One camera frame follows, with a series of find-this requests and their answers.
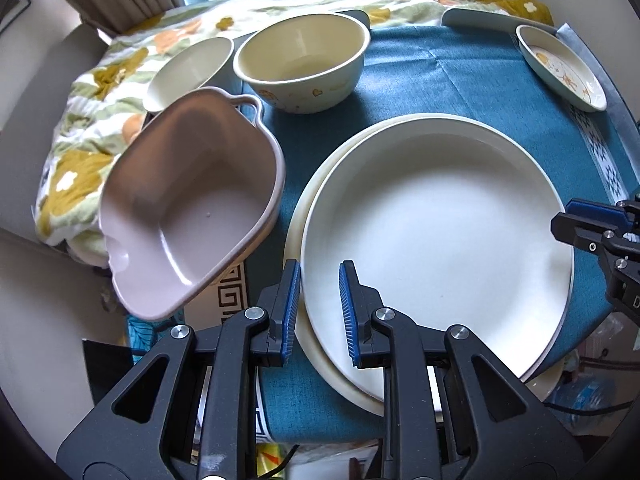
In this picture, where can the teal patterned tablecloth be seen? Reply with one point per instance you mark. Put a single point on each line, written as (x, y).
(425, 70)

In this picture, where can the plain off-white bowl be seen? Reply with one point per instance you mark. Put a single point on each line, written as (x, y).
(190, 70)

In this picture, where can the cream bowl with heart print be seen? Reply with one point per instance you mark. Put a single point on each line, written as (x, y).
(300, 40)

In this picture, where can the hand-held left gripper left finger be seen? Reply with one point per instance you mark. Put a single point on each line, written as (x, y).
(291, 310)

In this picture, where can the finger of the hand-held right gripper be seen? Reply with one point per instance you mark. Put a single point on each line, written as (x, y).
(595, 211)
(575, 230)

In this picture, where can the clear plastic bag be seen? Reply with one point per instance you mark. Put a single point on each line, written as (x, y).
(600, 395)

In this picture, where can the large cream plate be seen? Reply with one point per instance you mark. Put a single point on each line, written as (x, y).
(320, 375)

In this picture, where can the small cartoon print plate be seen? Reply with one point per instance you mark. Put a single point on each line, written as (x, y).
(560, 67)

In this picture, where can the floral blanket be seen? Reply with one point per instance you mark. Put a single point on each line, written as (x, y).
(100, 125)

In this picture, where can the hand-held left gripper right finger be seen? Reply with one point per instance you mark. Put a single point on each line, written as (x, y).
(348, 310)

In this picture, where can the large white plate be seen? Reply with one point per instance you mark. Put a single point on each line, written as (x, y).
(440, 220)

